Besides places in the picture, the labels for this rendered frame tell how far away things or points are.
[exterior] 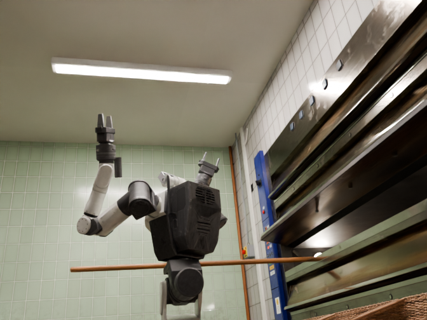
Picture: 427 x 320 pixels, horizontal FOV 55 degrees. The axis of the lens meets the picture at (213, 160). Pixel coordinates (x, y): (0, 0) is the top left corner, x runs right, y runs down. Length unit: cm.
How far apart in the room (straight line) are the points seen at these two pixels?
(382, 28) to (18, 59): 226
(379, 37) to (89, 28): 170
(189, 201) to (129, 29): 138
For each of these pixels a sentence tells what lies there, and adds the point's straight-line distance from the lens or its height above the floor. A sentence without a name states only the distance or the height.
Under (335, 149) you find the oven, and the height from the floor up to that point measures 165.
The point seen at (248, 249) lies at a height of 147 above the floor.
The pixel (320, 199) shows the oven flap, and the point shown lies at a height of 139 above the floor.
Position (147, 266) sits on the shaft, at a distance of 242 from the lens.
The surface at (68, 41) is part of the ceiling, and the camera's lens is 291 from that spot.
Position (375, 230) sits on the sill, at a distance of 202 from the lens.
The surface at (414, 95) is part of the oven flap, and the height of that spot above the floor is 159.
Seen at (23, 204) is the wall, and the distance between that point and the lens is 390.
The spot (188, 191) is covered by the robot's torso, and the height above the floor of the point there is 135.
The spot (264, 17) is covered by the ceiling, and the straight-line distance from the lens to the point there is 277.
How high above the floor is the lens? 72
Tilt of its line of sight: 25 degrees up
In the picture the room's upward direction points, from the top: 5 degrees counter-clockwise
